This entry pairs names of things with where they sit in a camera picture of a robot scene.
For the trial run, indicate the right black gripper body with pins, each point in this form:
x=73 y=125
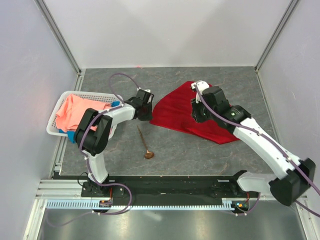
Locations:
x=201 y=112

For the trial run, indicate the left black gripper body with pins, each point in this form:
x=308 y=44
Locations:
x=144 y=105

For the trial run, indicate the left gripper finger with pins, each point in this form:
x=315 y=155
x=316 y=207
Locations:
x=148 y=108
x=140 y=113

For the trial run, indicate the red cloth napkin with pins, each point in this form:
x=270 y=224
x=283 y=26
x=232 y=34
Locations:
x=174 y=112

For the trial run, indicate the copper spoon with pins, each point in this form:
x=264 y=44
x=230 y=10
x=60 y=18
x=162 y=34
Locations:
x=149 y=154

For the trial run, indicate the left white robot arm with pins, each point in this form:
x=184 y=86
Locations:
x=95 y=129

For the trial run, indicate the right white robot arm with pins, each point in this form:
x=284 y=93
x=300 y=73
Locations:
x=291 y=176

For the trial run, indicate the pink cloth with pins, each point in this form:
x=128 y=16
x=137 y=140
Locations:
x=72 y=110

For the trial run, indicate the blue cloth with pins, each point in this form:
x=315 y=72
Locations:
x=70 y=136

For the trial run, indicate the white plastic basket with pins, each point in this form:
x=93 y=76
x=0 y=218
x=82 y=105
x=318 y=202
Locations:
x=70 y=108

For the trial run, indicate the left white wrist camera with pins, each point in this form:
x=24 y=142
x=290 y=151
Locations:
x=144 y=95

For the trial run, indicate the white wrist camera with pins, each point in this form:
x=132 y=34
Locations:
x=199 y=87
x=144 y=95

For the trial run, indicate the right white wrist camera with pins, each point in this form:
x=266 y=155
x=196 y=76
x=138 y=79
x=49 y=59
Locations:
x=199 y=87

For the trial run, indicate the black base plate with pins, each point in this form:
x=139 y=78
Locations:
x=174 y=189

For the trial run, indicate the slotted cable duct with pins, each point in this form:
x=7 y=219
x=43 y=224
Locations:
x=90 y=204

